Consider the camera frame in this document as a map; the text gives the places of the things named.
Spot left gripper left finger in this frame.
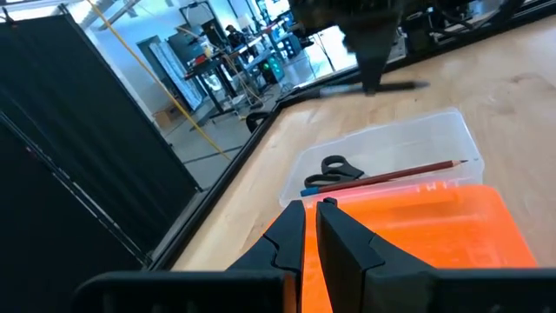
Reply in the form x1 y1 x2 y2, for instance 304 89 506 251
228 199 307 313

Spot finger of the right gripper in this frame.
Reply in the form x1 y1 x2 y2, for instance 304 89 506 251
355 43 389 95

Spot black office desk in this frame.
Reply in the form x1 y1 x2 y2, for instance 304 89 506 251
184 43 279 121

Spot computer tower green light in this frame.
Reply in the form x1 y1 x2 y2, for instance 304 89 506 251
259 55 287 84

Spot black pen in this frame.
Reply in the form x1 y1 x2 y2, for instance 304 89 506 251
319 81 431 99

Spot red pencil with blue cap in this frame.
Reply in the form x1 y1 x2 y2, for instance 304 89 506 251
299 158 469 198

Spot white leaning panel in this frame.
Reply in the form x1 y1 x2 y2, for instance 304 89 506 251
149 39 204 112

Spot black-handled scissors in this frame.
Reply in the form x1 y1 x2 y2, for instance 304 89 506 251
303 155 367 189

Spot clear plastic supply box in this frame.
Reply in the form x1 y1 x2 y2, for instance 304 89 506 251
278 107 486 209

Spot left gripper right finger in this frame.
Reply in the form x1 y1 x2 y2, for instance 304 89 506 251
315 197 435 313

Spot person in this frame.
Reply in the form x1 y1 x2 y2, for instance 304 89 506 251
224 24 248 50

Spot black room divider screen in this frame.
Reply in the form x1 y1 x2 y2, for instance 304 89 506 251
0 3 203 313

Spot yellow cable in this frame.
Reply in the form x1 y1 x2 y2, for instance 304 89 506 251
84 0 232 161

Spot cardboard box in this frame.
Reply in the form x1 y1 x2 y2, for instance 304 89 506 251
151 103 186 130

